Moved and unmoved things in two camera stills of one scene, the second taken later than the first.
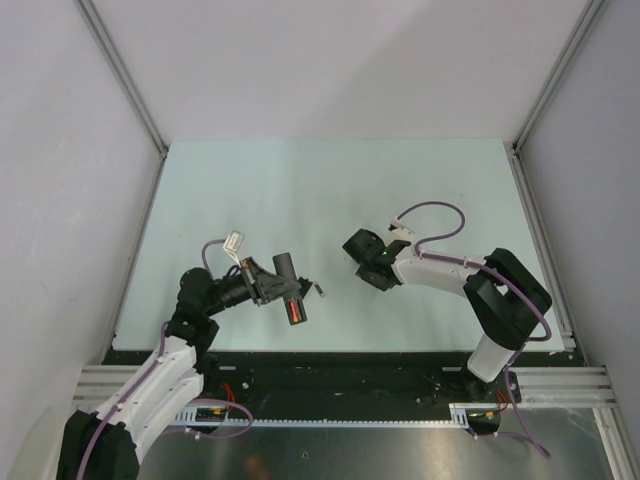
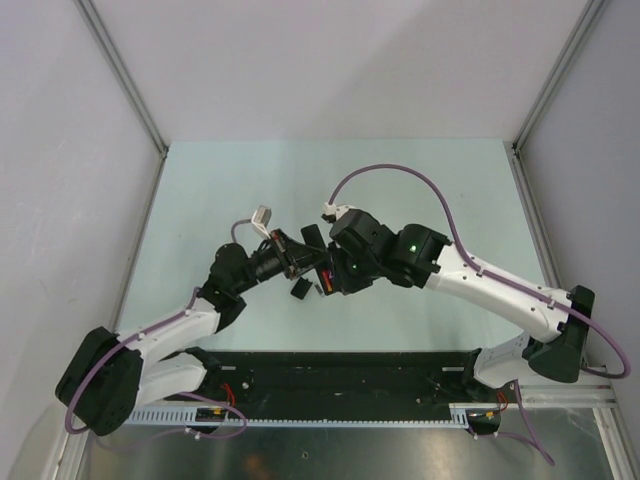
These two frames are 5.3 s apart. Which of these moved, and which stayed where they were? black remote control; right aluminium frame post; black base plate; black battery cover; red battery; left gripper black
Moved: left gripper black; black remote control; red battery
Stayed: right aluminium frame post; black battery cover; black base plate
